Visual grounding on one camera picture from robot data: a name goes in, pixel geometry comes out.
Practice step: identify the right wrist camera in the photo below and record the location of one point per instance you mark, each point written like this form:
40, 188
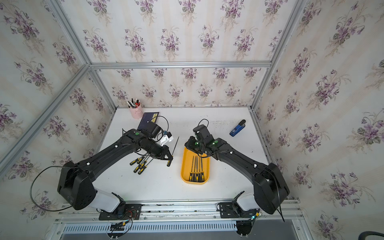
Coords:
202, 133

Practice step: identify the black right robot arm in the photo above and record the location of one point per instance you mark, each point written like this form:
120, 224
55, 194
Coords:
270, 187

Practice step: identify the yellow plastic storage tray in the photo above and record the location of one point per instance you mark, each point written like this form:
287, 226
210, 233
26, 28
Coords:
186, 167

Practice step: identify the blue black stapler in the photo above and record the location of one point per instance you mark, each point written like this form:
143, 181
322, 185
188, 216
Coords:
238, 128

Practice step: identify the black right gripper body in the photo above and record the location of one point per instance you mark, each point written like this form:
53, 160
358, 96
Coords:
193, 145

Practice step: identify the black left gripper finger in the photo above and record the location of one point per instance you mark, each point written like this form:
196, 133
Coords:
165, 158
166, 152

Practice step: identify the file tool moved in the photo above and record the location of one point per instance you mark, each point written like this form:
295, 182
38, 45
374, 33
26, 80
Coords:
199, 170
195, 170
202, 171
191, 177

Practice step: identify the aluminium front rail frame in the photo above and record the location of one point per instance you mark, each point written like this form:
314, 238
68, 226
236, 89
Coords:
196, 216

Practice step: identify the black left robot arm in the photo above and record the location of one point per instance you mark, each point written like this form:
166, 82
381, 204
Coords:
76, 180

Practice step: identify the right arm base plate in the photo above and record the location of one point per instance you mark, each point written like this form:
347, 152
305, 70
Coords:
231, 211

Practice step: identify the pink pen cup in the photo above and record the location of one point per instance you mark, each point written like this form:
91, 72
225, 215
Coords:
137, 113

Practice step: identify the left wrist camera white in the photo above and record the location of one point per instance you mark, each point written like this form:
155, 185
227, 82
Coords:
167, 137

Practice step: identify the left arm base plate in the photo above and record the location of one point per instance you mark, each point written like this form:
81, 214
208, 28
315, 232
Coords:
126, 212

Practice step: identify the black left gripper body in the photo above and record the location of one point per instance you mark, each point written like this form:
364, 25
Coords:
155, 150

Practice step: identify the dark purple notebook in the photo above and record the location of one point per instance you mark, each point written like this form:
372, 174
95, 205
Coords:
148, 117

